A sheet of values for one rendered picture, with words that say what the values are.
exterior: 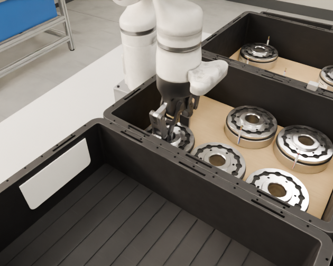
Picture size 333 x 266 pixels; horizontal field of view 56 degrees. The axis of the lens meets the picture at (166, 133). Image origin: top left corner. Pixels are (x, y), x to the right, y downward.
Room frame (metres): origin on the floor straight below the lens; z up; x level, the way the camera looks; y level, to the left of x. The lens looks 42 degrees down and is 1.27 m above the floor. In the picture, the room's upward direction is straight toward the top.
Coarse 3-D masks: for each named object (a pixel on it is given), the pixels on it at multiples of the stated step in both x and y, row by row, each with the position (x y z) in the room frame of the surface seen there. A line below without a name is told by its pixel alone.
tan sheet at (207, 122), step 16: (208, 112) 0.55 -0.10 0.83; (224, 112) 0.55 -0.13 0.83; (192, 128) 0.50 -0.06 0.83; (208, 128) 0.50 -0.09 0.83; (224, 128) 0.50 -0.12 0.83; (272, 144) 0.45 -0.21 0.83; (256, 160) 0.41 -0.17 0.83; (272, 160) 0.41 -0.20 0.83; (304, 176) 0.37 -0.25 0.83; (320, 176) 0.37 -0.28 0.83; (320, 192) 0.33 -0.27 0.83; (320, 208) 0.30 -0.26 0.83
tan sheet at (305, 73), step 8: (240, 48) 0.87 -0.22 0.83; (232, 56) 0.81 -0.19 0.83; (280, 64) 0.77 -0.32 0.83; (288, 64) 0.77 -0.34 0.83; (296, 64) 0.77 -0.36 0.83; (280, 72) 0.73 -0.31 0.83; (288, 72) 0.73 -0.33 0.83; (296, 72) 0.73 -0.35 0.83; (304, 72) 0.73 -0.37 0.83; (312, 72) 0.73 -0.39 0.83; (304, 80) 0.69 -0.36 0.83; (312, 80) 0.69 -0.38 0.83
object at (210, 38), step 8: (240, 16) 0.86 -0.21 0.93; (264, 16) 0.86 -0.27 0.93; (272, 16) 0.86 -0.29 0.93; (232, 24) 0.80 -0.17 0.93; (296, 24) 0.81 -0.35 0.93; (304, 24) 0.80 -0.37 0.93; (216, 32) 0.75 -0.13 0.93; (224, 32) 0.77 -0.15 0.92; (328, 32) 0.76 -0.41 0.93; (208, 40) 0.72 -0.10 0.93; (216, 56) 0.63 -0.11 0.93; (224, 56) 0.63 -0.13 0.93; (240, 64) 0.59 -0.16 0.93; (248, 64) 0.59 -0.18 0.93; (264, 72) 0.56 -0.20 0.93; (272, 72) 0.56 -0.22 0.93; (288, 80) 0.53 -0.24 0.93; (296, 80) 0.53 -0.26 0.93; (320, 88) 0.50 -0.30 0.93
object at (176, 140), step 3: (174, 129) 0.45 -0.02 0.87; (174, 132) 0.45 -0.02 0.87; (177, 132) 0.44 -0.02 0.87; (156, 135) 0.44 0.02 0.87; (174, 135) 0.44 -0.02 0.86; (177, 135) 0.44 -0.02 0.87; (180, 135) 0.44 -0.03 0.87; (174, 138) 0.43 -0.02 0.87; (177, 138) 0.43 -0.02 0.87; (180, 138) 0.43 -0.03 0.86; (168, 141) 0.42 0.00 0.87; (171, 141) 0.42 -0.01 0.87; (174, 141) 0.42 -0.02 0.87; (177, 141) 0.42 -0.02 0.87; (171, 144) 0.41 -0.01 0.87; (174, 144) 0.42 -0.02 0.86
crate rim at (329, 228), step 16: (272, 80) 0.53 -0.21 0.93; (128, 96) 0.48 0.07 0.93; (320, 96) 0.48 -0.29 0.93; (112, 112) 0.43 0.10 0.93; (128, 128) 0.39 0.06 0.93; (160, 144) 0.35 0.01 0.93; (192, 160) 0.31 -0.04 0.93; (224, 176) 0.28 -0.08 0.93; (256, 192) 0.26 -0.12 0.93; (288, 208) 0.23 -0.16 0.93; (320, 224) 0.21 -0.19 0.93
